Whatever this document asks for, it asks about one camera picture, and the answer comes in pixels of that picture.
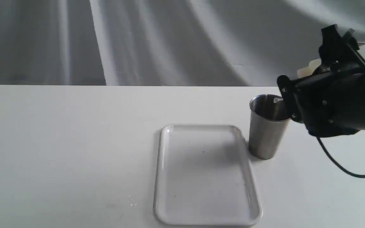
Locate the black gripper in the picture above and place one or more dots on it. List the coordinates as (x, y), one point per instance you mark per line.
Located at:
(332, 103)

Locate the stainless steel cup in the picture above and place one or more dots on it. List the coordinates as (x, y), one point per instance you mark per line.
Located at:
(268, 122)

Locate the white plastic tray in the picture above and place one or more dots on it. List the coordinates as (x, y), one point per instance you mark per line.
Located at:
(204, 177)

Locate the grey backdrop cloth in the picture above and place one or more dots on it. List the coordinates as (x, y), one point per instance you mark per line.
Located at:
(165, 42)

